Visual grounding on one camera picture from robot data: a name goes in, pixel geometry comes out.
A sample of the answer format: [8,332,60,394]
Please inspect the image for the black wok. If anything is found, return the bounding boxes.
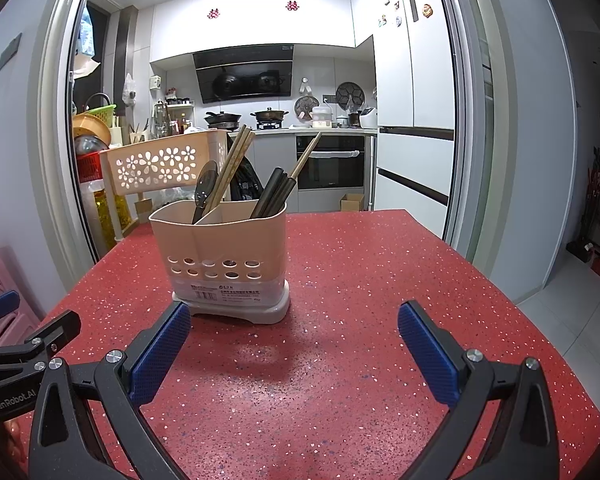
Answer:
[204,111,243,128]

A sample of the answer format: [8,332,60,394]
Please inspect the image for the beige plastic utensil holder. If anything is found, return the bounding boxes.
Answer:
[149,200,291,325]

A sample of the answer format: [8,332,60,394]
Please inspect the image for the black range hood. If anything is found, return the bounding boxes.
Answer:
[192,45,295,106]

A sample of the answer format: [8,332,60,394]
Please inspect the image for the green plastic basket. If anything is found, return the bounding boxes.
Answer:
[82,104,117,128]

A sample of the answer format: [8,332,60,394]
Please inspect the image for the white upper kitchen cabinets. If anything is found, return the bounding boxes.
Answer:
[149,0,357,63]

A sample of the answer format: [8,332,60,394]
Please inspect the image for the red plastic basket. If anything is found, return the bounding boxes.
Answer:
[76,152,106,183]

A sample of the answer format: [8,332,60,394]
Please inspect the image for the white refrigerator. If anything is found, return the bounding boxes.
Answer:
[357,0,455,211]

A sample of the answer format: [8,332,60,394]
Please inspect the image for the orange plastic basin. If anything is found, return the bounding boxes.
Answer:
[72,114,112,148]

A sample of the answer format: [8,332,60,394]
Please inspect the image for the large round hanging rack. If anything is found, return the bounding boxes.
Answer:
[336,81,365,110]

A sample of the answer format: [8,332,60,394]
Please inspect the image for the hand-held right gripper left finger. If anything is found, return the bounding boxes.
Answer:
[27,301,193,480]

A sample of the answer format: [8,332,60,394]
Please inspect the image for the black bag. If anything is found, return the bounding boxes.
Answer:
[229,155,265,203]

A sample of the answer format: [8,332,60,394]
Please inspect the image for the group of fridge magnets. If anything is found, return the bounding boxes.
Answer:
[377,0,435,28]

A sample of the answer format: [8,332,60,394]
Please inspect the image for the black cooking pot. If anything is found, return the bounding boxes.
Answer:
[250,106,289,123]

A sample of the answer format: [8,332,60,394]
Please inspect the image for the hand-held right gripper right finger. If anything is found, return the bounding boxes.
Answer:
[397,300,560,480]

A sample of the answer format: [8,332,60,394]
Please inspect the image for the metal bowl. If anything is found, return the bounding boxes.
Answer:
[75,136,106,155]

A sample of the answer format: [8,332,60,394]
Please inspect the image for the white spice rack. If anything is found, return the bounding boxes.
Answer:
[152,97,198,138]

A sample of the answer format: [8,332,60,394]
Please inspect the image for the beige flower-cutout plastic basket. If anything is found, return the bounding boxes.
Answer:
[99,129,231,196]

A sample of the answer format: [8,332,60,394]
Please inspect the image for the cooking oil bottle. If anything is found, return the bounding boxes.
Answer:
[94,187,131,241]

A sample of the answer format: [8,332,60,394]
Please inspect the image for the black built-in oven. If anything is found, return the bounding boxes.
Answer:
[295,135,367,192]

